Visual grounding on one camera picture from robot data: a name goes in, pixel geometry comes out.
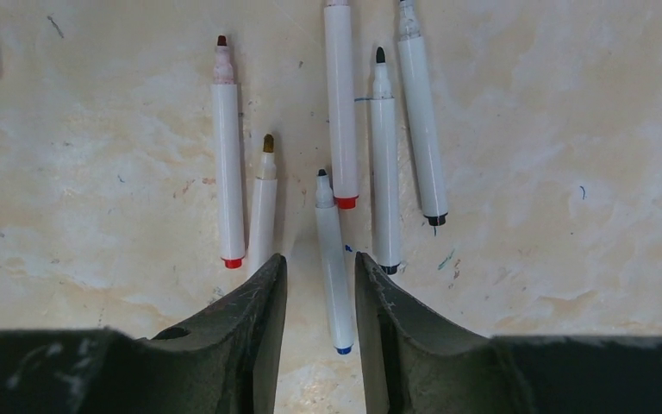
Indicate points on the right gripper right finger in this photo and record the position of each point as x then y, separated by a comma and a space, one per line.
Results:
416, 361

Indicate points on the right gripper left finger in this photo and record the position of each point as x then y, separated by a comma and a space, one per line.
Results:
223, 359

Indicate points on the blue white marker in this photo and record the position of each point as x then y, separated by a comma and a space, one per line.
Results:
338, 302

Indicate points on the orange white marker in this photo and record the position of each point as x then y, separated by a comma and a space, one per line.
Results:
263, 208

